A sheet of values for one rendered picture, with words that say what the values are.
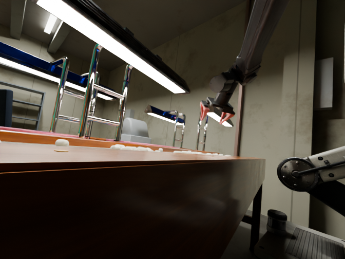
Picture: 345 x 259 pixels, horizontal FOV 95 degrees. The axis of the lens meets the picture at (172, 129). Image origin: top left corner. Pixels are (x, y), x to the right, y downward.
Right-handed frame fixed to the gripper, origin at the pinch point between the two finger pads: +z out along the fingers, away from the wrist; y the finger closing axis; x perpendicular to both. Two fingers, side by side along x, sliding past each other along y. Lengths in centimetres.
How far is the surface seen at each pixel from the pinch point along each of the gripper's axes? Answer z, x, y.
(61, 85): 5, 17, -66
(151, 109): 35, 67, -18
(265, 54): -32, 188, 153
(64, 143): 0, -25, -49
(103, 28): -24, -9, -44
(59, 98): 10, 13, -65
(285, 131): 37, 79, 151
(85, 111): 3, -5, -50
